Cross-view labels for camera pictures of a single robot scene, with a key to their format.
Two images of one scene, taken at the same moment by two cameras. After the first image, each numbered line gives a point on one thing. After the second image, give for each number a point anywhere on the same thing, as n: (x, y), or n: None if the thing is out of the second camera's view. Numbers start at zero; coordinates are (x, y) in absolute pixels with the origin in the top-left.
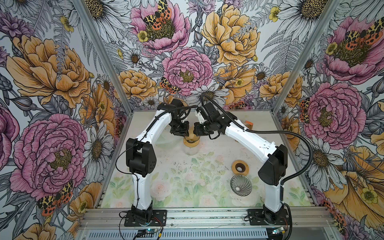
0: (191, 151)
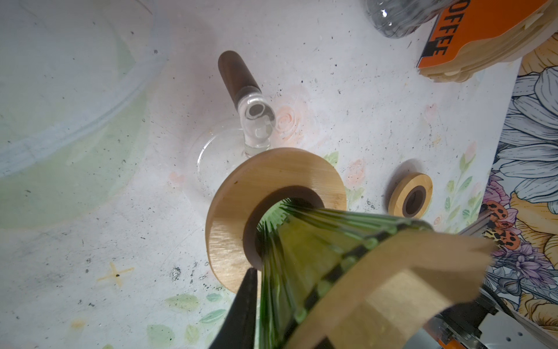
0: (223, 151)
